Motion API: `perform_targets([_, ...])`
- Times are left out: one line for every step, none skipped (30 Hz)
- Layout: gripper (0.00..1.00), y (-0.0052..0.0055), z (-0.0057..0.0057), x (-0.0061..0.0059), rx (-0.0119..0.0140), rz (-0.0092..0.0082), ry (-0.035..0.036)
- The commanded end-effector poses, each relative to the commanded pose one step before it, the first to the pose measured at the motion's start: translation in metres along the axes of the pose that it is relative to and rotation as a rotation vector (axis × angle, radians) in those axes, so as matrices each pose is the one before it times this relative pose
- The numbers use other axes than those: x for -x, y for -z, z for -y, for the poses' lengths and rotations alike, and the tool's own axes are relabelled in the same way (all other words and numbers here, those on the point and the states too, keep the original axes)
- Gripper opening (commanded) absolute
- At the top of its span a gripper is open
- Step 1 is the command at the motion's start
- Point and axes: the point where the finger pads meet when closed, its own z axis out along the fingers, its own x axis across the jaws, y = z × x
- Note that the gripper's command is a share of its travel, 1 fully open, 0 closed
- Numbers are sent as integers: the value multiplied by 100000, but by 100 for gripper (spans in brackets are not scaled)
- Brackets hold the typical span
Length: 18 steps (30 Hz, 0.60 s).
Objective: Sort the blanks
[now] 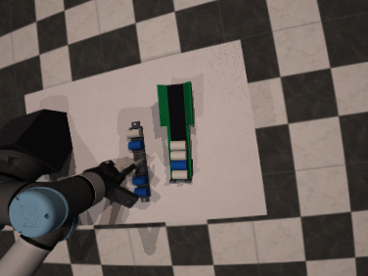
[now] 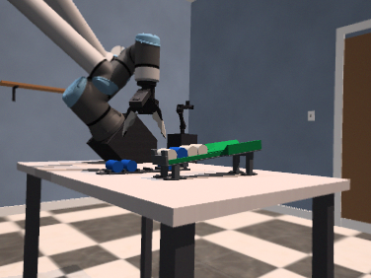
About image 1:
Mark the beige cylinder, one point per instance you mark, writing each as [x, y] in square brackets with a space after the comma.
[134, 133]
[180, 174]
[178, 155]
[178, 145]

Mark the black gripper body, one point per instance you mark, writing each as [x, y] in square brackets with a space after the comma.
[107, 172]

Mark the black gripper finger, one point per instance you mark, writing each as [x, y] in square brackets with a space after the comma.
[129, 165]

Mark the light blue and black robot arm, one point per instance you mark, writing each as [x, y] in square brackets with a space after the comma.
[44, 208]

